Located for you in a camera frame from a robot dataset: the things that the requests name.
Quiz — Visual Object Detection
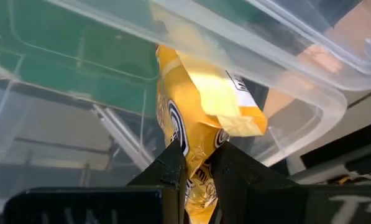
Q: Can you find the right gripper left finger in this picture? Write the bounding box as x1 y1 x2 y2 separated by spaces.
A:
3 139 188 224

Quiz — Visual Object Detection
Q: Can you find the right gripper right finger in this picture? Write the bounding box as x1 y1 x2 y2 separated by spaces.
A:
207 141 371 224

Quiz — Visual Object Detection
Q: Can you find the yellow creamy chicken ramen pack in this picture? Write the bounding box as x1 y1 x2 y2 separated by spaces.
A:
155 45 268 224

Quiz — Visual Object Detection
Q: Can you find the clear plastic bin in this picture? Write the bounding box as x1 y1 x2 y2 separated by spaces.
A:
0 0 371 190

